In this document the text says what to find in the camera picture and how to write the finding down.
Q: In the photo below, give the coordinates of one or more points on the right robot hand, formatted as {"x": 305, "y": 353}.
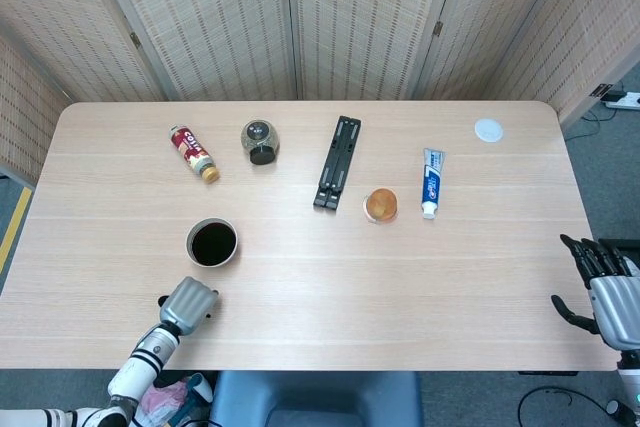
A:
{"x": 617, "y": 312}

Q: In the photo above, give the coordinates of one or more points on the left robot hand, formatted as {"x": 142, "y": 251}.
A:
{"x": 187, "y": 304}

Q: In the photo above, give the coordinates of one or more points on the black plastic spoon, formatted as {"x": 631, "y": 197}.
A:
{"x": 162, "y": 301}

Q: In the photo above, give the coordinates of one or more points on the white bowl of coffee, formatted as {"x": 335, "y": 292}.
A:
{"x": 213, "y": 244}

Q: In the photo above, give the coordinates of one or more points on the red Costa coffee bottle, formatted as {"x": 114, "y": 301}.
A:
{"x": 192, "y": 152}

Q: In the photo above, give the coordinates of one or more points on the white teal bottle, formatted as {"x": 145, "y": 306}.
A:
{"x": 201, "y": 388}

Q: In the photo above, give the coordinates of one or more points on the black desk control panel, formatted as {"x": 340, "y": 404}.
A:
{"x": 547, "y": 373}

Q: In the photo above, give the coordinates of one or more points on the pink white plastic bag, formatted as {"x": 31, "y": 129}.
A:
{"x": 160, "y": 402}

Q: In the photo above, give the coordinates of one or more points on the dark blue chair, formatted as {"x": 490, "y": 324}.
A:
{"x": 315, "y": 397}

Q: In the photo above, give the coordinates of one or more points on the round glass jar black lid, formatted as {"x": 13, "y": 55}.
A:
{"x": 260, "y": 142}

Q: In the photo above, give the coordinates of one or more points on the black folding stand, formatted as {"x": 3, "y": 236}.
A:
{"x": 337, "y": 162}

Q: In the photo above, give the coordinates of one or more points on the white power strip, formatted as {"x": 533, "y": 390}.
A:
{"x": 625, "y": 99}

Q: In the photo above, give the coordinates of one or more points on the orange fruit jelly cup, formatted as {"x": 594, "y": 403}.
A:
{"x": 381, "y": 205}

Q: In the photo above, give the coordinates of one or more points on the brass screen hinge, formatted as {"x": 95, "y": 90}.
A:
{"x": 438, "y": 28}
{"x": 134, "y": 39}
{"x": 600, "y": 90}

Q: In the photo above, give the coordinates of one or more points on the white round desk grommet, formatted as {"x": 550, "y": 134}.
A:
{"x": 489, "y": 130}

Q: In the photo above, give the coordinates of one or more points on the blue white toothpaste tube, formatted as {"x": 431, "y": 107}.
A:
{"x": 433, "y": 182}

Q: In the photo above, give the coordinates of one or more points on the woven folding screen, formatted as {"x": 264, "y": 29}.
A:
{"x": 215, "y": 22}

